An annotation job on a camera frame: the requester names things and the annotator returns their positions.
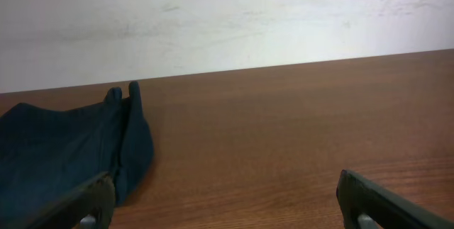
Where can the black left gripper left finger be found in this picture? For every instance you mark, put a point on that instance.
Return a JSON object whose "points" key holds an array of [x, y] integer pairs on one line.
{"points": [[89, 205]]}

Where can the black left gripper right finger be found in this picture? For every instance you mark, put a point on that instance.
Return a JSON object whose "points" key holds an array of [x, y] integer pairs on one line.
{"points": [[364, 204]]}

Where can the folded navy blue garment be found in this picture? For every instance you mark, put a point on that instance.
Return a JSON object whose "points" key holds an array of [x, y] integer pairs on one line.
{"points": [[45, 154]]}

